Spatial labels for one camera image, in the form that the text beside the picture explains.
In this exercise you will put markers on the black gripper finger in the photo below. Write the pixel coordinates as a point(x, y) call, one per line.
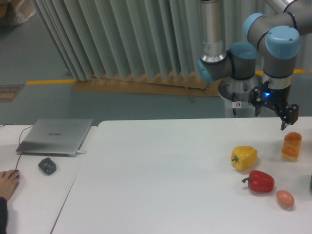
point(255, 100)
point(288, 113)

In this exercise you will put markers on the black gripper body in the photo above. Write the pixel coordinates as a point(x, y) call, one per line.
point(274, 98)

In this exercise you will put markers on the yellow bell pepper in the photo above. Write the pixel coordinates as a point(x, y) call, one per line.
point(243, 157)

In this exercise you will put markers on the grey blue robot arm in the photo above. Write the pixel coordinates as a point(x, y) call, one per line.
point(275, 38)

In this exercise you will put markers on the dark sleeve forearm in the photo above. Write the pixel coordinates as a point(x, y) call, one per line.
point(3, 215)

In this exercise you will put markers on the red bell pepper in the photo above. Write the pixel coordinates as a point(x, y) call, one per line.
point(259, 181)

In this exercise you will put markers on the person's hand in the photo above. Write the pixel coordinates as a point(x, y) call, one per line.
point(8, 183)

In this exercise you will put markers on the orange bread loaf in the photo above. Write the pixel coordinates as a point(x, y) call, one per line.
point(291, 146)

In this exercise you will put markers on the brown cardboard sheet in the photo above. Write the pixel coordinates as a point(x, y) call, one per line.
point(192, 86)

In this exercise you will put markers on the brown egg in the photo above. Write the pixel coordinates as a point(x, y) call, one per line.
point(285, 198)

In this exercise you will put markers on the grey pleated curtain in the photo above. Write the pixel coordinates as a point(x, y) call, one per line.
point(109, 37)

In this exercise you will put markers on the silver closed laptop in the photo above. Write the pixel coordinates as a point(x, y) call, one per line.
point(55, 137)

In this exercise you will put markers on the black small controller device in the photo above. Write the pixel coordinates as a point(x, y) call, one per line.
point(47, 166)

